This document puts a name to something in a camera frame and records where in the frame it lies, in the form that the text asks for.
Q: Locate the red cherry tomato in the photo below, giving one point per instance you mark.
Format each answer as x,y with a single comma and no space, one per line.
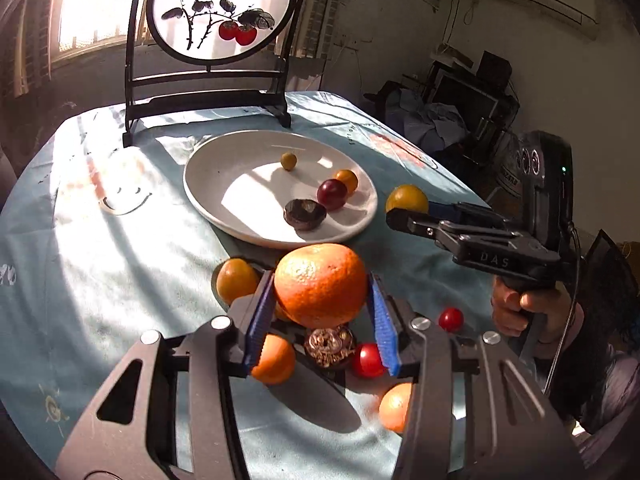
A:
451,319
367,360

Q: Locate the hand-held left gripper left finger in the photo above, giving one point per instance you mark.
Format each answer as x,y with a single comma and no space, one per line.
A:
260,320

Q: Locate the checkered curtain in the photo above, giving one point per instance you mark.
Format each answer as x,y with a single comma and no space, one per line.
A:
307,15
30,40

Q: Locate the bright window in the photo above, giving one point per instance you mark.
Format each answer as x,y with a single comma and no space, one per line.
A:
90,5

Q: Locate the person's right hand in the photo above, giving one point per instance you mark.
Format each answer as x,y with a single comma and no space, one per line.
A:
547,307

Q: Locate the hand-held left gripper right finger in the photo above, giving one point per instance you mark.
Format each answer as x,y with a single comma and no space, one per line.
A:
382,330

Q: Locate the pile of clothes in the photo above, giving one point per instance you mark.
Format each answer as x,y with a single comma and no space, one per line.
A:
435,120

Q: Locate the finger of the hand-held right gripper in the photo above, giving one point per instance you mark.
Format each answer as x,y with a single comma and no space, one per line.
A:
445,208
410,222

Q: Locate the white plate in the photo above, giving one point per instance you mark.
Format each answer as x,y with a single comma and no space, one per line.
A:
240,195

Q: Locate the orange mandarin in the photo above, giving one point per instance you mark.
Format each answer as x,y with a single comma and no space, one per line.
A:
275,360
395,406
320,285

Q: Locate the small orange tomato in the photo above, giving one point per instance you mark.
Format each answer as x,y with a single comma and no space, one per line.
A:
348,179

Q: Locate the dark monitor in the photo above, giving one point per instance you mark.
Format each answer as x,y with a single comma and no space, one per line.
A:
465,95

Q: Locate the person's right forearm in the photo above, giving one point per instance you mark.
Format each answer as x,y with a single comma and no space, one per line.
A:
600,385

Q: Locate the small green-yellow fruit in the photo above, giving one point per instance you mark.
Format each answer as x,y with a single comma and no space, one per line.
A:
288,161

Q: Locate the yellow round fruit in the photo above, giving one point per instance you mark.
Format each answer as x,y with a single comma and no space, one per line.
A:
407,197
235,280

